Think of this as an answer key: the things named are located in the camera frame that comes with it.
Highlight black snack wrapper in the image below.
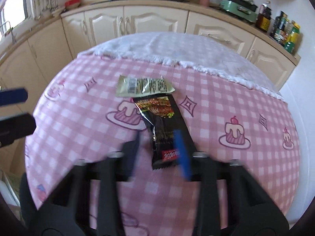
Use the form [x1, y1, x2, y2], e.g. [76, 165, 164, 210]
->
[133, 94, 196, 169]

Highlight cream kitchen cabinets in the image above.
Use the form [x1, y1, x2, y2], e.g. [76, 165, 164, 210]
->
[0, 3, 301, 173]

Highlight pink checkered tablecloth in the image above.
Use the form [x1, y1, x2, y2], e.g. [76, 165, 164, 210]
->
[24, 31, 301, 236]

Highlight beige snack wrapper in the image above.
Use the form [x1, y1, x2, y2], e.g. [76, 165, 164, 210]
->
[116, 75, 175, 98]

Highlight red bowl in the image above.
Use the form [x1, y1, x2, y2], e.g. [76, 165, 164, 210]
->
[65, 0, 81, 10]

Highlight dark condiment bottle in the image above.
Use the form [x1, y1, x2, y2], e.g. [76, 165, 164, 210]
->
[270, 11, 287, 44]

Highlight dark soy sauce bottle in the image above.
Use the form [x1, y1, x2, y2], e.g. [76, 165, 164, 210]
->
[255, 1, 272, 33]

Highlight green electric grill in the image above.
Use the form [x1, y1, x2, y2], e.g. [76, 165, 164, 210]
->
[220, 0, 257, 23]

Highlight green oil bottle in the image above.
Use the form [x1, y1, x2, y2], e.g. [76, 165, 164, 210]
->
[283, 20, 301, 54]

